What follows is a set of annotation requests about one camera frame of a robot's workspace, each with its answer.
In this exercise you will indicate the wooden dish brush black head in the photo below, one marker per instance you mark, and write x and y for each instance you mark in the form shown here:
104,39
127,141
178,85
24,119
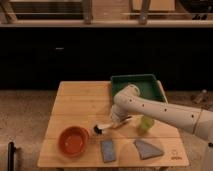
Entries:
102,128

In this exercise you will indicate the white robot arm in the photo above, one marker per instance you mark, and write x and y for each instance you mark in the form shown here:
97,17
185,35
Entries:
193,120

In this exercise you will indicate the green plastic tray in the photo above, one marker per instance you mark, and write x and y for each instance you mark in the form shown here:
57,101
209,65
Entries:
147,84

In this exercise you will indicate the green plastic cup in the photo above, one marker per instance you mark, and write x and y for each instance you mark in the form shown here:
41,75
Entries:
146,123

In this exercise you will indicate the wooden folding table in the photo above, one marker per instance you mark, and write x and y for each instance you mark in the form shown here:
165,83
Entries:
87,103

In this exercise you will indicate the orange bowl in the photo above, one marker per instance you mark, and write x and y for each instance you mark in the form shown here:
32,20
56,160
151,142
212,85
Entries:
72,141

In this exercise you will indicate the grey rectangular sponge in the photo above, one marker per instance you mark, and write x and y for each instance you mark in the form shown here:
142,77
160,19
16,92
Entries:
107,150

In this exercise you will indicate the grey folded cloth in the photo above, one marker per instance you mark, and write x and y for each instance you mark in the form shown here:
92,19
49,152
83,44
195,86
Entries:
147,150

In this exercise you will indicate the black object on floor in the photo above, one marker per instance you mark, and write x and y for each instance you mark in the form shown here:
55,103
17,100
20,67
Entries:
11,152

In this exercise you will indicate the wooden shelf frame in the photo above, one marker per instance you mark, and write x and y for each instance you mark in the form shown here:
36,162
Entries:
106,13

